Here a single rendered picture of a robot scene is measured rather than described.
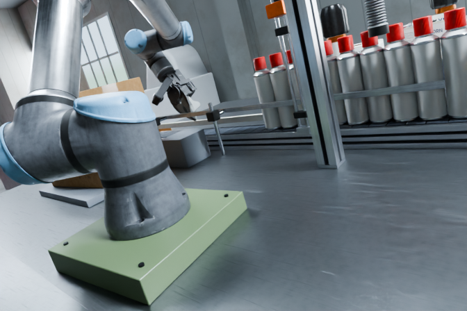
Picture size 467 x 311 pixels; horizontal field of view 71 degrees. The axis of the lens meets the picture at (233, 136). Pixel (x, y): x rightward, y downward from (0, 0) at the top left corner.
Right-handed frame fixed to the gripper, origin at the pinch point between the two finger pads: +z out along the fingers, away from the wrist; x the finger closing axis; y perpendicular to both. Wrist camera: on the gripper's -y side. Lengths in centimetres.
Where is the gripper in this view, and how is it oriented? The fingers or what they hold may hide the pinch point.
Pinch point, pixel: (192, 118)
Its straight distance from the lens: 117.6
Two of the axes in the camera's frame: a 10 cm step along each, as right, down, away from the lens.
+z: 5.9, 8.0, -1.4
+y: 6.2, -3.4, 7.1
